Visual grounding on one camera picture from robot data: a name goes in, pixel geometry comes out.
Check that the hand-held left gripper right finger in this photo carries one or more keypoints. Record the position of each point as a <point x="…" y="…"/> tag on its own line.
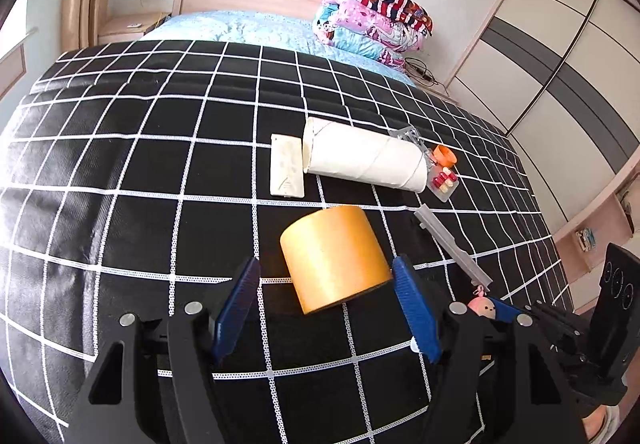
<point x="417" y="309"/>

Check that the light blue folded quilt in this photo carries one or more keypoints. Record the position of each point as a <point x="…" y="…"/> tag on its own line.
<point x="350" y="41"/>

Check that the wooden window cabinet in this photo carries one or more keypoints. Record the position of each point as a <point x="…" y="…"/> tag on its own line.
<point x="12" y="69"/>

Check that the grey plastic strip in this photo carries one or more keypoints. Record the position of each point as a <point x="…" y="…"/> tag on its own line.
<point x="445" y="236"/>

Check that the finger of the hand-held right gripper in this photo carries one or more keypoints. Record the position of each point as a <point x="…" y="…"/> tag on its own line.
<point x="502" y="310"/>

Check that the pill blister pack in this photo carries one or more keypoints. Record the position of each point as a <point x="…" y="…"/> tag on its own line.
<point x="444" y="181"/>

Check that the white flat packet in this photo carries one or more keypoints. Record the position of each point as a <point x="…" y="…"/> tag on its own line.
<point x="286" y="166"/>

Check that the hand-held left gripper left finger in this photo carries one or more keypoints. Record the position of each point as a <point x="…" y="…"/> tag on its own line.
<point x="240" y="304"/>

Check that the small blue items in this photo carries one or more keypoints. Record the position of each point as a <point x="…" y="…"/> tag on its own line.
<point x="586" y="239"/>

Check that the white and grey wardrobe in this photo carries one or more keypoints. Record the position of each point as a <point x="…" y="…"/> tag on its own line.
<point x="550" y="49"/>

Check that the grey metal clip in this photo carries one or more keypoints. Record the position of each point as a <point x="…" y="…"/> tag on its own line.
<point x="410" y="136"/>

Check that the black checked mat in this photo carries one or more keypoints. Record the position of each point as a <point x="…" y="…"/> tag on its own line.
<point x="150" y="199"/>

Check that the wooden nightstand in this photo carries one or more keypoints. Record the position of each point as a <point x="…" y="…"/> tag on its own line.
<point x="120" y="26"/>
<point x="435" y="91"/>

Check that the white cardboard tube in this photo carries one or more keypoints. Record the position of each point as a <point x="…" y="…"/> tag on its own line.
<point x="360" y="154"/>

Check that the light blue bed sheet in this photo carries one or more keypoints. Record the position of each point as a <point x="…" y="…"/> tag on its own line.
<point x="225" y="26"/>

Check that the yellow tape roll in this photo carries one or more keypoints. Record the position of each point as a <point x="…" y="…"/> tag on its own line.
<point x="330" y="259"/>

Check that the person's right hand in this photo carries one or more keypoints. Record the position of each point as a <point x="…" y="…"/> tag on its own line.
<point x="595" y="424"/>

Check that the small pink toy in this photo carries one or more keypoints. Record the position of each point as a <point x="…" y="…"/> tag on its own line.
<point x="481" y="306"/>

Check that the pink printed folded quilt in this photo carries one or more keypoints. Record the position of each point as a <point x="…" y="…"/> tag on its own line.
<point x="360" y="14"/>

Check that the wooden corner shelf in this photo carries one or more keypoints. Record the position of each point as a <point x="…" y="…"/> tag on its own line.
<point x="600" y="219"/>

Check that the orange plastic cap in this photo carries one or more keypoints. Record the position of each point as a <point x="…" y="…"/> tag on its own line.
<point x="445" y="155"/>

